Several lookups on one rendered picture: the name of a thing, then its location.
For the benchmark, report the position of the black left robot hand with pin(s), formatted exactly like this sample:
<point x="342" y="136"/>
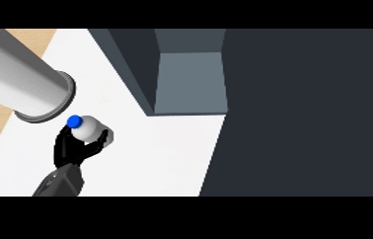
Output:
<point x="68" y="150"/>

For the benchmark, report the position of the white bottle with blue cap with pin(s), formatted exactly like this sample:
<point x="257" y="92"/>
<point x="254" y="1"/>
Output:
<point x="88" y="128"/>

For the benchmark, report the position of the pale grey cylinder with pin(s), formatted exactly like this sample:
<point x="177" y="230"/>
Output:
<point x="28" y="85"/>

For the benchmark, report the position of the dark grey cabinet door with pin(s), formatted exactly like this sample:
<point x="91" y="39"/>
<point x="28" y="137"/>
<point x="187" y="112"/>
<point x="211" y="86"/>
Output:
<point x="296" y="118"/>

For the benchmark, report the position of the dark grey cabinet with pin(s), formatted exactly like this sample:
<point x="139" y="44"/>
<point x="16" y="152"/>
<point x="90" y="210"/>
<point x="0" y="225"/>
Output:
<point x="167" y="75"/>

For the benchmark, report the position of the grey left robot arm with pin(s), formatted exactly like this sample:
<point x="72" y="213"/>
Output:
<point x="59" y="183"/>

